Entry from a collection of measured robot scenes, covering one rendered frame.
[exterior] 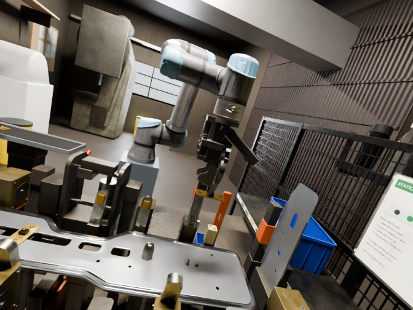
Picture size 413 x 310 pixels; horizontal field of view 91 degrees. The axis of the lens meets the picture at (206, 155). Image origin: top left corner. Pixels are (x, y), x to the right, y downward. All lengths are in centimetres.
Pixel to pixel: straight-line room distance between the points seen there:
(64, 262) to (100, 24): 525
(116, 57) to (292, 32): 379
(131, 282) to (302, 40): 282
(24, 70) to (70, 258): 361
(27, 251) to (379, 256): 98
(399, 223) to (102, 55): 540
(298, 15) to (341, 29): 61
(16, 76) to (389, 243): 422
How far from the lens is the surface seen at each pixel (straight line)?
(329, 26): 320
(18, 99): 409
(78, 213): 92
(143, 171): 111
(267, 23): 274
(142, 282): 64
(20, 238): 76
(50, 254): 71
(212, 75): 59
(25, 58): 414
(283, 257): 72
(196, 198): 76
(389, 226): 85
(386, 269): 85
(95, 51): 556
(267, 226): 86
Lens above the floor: 147
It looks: 12 degrees down
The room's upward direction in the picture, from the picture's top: 17 degrees clockwise
